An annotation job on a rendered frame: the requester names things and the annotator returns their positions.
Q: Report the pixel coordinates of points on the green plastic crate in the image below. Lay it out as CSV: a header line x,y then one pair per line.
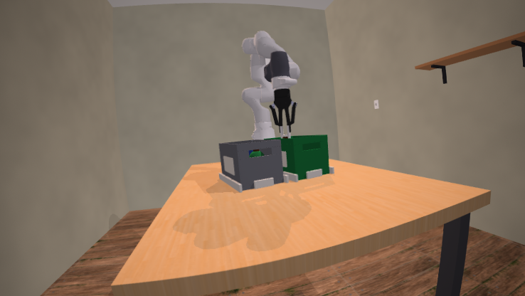
x,y
314,154

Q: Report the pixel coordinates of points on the green bottle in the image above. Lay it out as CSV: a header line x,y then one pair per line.
x,y
256,153

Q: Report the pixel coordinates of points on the grey divided bottle crate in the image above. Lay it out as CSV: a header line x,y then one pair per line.
x,y
237,165

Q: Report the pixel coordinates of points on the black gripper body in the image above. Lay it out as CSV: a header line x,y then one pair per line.
x,y
282,95

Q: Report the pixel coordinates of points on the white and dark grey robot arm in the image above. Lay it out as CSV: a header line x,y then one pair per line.
x,y
278,71

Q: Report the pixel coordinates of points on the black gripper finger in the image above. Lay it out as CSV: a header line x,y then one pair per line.
x,y
272,107
294,104

